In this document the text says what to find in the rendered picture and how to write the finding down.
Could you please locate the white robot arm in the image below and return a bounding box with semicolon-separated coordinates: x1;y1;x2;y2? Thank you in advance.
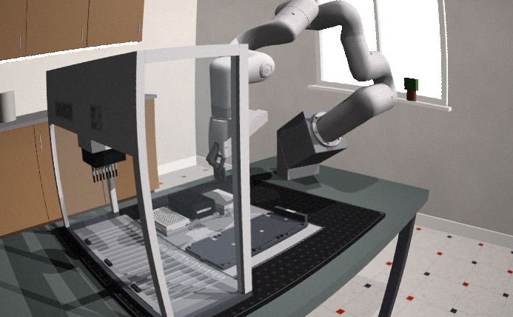
229;0;397;147

